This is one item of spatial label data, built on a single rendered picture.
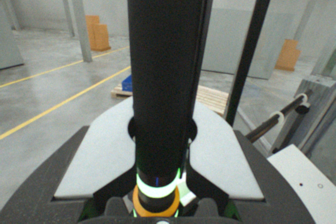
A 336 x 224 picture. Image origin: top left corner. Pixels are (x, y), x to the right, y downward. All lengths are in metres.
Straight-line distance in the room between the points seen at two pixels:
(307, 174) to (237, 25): 5.28
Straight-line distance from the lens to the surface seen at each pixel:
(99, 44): 8.49
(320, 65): 0.75
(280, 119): 0.39
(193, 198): 0.20
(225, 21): 5.62
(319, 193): 0.58
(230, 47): 5.70
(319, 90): 0.64
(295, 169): 0.61
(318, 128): 0.94
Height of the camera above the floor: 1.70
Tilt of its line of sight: 28 degrees down
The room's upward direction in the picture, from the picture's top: 4 degrees clockwise
